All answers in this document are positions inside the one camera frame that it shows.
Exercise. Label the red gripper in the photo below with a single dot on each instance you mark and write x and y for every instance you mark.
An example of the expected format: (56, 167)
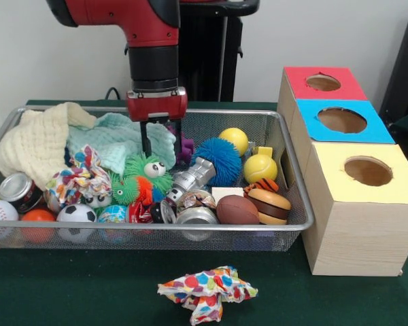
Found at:
(156, 107)

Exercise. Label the small blue spiky ball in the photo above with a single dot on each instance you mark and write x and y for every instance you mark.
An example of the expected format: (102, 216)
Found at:
(221, 159)

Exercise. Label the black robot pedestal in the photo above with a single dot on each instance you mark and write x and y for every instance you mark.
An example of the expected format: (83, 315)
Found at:
(207, 51)

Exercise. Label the shallow clear mesh bin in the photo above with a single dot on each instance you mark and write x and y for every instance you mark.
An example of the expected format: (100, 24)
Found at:
(265, 241)

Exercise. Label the wooden box with three holes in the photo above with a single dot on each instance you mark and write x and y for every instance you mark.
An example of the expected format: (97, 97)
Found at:
(360, 231)

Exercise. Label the green spiky ball with eyes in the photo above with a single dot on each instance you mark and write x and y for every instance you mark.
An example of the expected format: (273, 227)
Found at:
(98, 201)

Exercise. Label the green and orange spiky toy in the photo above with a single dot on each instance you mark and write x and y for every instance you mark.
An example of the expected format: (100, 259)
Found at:
(126, 190)

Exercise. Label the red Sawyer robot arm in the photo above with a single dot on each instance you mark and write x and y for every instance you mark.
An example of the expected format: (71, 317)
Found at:
(139, 20)

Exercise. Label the teal knitted cloth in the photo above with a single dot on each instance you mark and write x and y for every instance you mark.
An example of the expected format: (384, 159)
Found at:
(112, 136)

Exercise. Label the purple spiky ball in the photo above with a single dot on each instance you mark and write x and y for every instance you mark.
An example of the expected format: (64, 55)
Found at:
(187, 149)

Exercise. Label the yellow smiley ball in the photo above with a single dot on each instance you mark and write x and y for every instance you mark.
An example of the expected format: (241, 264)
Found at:
(234, 137)

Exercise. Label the brown toy football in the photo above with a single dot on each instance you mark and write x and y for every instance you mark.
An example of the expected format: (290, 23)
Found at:
(237, 210)

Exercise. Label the black upright panel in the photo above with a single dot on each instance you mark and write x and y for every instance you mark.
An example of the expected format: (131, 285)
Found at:
(404, 68)

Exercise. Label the black and white soccer ball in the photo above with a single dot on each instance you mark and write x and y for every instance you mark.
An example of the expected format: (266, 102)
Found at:
(76, 214)

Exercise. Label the white baseball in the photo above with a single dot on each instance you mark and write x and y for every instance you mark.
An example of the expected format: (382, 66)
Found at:
(0, 212)

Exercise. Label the polka dot cloth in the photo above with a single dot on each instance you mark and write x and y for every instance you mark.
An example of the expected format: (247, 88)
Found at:
(81, 176)
(207, 285)

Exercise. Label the wooden burger toy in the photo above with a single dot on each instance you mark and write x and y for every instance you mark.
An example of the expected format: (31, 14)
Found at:
(272, 207)

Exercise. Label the cream knitted cloth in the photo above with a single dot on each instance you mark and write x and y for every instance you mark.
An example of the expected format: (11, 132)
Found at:
(34, 146)

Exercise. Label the small green spiky ball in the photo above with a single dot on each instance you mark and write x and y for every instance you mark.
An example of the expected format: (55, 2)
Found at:
(139, 169)

